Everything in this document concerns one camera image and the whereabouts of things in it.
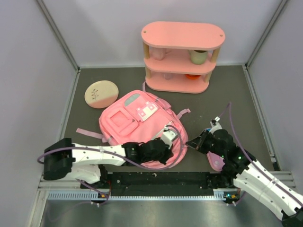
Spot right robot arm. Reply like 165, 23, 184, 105
186, 129, 303, 227

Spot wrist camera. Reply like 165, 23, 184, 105
209, 116, 222, 134
160, 125, 179, 146

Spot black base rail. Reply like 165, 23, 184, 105
90, 172, 244, 198

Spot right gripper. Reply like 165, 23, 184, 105
186, 129, 226, 157

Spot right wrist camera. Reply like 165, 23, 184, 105
209, 116, 222, 134

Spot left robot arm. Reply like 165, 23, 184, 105
38, 136, 173, 188

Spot orange bowl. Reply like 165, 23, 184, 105
185, 74, 201, 80

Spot pink and cream plate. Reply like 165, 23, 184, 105
84, 80, 119, 109

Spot pink three-tier shelf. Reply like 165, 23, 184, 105
141, 21, 225, 94

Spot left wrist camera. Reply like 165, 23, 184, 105
160, 125, 179, 146

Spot green cup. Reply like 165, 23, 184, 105
188, 50, 208, 65

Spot pink mug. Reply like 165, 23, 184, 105
151, 48, 171, 61

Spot pink student backpack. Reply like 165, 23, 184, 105
76, 89, 191, 167

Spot purple pencil case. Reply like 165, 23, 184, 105
206, 137, 225, 172

